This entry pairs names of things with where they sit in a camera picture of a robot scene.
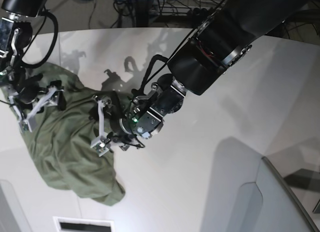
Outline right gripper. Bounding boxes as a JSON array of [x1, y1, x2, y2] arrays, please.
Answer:
[[7, 80, 67, 133]]

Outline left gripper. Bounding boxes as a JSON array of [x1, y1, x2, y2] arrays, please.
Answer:
[[88, 91, 140, 157]]

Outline green t-shirt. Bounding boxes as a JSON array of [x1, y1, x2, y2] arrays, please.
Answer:
[[0, 62, 126, 207]]

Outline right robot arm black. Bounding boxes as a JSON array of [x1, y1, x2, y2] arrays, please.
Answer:
[[0, 0, 66, 132]]

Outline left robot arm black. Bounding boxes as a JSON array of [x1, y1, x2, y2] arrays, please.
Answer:
[[90, 0, 311, 156]]

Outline black power strip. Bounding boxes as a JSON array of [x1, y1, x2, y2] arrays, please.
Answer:
[[187, 7, 214, 17]]

